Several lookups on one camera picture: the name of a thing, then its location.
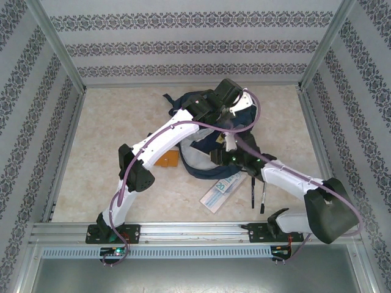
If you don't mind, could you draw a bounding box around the navy blue backpack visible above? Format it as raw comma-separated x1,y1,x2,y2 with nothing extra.
163,88,266,180

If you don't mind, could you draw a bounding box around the orange leather card wallet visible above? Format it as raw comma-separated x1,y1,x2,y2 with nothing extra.
154,149,180,168

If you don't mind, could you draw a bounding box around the black marker with white band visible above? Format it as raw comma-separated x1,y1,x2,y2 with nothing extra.
260,181,268,215

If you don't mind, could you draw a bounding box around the small lit circuit board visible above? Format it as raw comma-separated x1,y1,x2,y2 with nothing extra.
271,245,293,256
100,246,126,256

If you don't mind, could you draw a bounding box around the grey metal sheet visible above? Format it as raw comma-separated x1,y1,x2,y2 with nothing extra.
30,258,372,293

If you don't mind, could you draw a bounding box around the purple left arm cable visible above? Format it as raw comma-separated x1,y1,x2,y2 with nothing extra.
102,87,263,268

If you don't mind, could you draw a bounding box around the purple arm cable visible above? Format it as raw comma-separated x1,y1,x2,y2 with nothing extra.
102,87,263,268
235,139,364,266

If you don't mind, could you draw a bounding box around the aluminium rear frame rail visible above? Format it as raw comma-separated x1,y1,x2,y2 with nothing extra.
84,81,303,89

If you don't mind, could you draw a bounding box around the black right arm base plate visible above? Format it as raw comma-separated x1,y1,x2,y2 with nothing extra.
241,222,306,244

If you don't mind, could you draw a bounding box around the aluminium side frame rail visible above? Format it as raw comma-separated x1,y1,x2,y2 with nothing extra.
298,87,348,220
41,88,88,223

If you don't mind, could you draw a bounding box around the aluminium mounting rail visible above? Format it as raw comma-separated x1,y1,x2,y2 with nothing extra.
30,222,359,247

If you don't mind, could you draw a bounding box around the slotted grey cable duct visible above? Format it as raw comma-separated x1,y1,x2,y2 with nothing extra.
41,246,272,259

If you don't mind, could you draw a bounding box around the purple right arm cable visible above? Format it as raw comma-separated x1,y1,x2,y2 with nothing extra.
235,139,364,266

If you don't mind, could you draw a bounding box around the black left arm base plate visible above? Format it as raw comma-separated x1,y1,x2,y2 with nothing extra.
86,224,141,245

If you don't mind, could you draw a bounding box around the aluminium frame post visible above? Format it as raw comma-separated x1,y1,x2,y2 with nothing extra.
26,0,88,92
298,0,357,91

